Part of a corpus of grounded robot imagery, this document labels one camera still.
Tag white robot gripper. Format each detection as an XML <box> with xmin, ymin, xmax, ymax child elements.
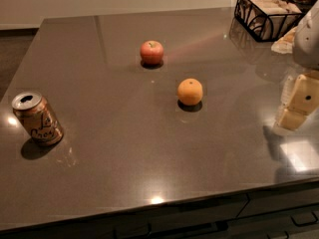
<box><xmin>275</xmin><ymin>1</ymin><xmax>319</xmax><ymax>131</ymax></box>

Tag crumpled white wrapper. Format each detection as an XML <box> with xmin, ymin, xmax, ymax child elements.
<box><xmin>271</xmin><ymin>27</ymin><xmax>296</xmax><ymax>54</ymax></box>

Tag white packets in basket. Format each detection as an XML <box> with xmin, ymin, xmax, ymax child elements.
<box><xmin>239</xmin><ymin>0</ymin><xmax>303</xmax><ymax>40</ymax></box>

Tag orange fruit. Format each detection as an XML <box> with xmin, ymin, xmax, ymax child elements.
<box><xmin>177</xmin><ymin>79</ymin><xmax>203</xmax><ymax>106</ymax></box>

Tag dark cabinet drawer front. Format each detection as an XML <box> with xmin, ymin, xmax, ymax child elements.
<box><xmin>0</xmin><ymin>194</ymin><xmax>248</xmax><ymax>239</ymax></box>

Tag red apple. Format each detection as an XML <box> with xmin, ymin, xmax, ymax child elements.
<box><xmin>140</xmin><ymin>40</ymin><xmax>163</xmax><ymax>65</ymax></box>

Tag LaCroix soda can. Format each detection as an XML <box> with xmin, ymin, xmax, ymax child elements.
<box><xmin>12</xmin><ymin>92</ymin><xmax>64</xmax><ymax>146</ymax></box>

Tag black wire basket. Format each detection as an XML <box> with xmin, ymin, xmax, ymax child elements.
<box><xmin>233</xmin><ymin>0</ymin><xmax>306</xmax><ymax>43</ymax></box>

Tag dark drawer with handle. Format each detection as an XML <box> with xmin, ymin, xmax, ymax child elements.
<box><xmin>237</xmin><ymin>186</ymin><xmax>319</xmax><ymax>239</ymax></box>

